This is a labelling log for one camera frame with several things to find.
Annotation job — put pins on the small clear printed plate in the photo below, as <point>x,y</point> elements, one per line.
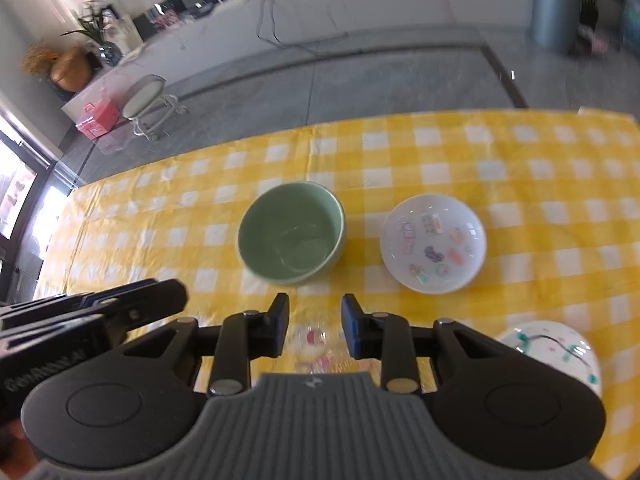
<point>315,341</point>

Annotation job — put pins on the white TV cabinet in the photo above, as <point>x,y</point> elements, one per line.
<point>375,10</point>

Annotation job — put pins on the orange vase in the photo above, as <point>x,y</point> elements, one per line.
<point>70,72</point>

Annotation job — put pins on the green leafy houseplant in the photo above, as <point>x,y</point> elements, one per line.
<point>92,25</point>

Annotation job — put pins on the yellow checkered tablecloth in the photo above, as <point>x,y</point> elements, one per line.
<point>550,185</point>

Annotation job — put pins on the black-rimmed cup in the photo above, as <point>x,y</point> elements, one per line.
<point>280,240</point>

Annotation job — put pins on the pink box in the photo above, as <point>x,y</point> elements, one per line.
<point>100,117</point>

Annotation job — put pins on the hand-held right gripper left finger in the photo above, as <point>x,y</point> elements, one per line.
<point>280,322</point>

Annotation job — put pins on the dried yellow plant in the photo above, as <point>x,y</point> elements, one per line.
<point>37,60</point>

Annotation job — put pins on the blue white vase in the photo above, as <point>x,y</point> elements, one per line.
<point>109,54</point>

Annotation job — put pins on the white patterned bowl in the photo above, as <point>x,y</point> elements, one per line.
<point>550,345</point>

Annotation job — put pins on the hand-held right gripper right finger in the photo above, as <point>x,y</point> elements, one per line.
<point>352,330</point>

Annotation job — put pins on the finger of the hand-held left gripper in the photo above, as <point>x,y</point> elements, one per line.
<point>75,300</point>
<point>150,305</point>

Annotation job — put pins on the white metal stool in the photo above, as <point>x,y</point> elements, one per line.
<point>142,91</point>

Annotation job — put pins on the white sticker-print plate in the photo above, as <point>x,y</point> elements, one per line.
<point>460,255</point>

